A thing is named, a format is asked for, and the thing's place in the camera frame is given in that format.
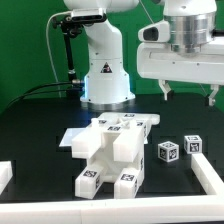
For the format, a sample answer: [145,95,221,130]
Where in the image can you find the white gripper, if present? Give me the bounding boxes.
[137,39,224,106]

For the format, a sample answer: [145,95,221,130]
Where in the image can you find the white tagged cube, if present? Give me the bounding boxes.
[158,141,179,162]
[184,135,202,154]

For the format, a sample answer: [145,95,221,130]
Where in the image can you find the white chair back frame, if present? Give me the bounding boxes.
[71,112,160,162]

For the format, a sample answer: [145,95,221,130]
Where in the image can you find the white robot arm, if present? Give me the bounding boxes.
[64,0,224,108]

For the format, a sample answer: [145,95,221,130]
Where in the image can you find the white obstacle fence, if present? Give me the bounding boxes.
[0,153,224,224]

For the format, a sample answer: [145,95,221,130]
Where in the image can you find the white tag sheet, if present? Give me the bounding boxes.
[59,128,83,147]

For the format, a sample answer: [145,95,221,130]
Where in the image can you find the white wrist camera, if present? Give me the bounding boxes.
[138,20,170,43]

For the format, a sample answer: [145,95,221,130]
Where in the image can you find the grey camera on stand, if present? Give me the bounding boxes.
[71,8,104,21]

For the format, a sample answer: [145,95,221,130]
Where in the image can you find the black camera stand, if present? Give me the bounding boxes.
[52,16,82,99]

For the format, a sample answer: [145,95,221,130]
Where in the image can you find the white camera cable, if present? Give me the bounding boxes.
[45,11,73,99]

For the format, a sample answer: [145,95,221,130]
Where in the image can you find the black cables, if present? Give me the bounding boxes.
[4,79,84,109]

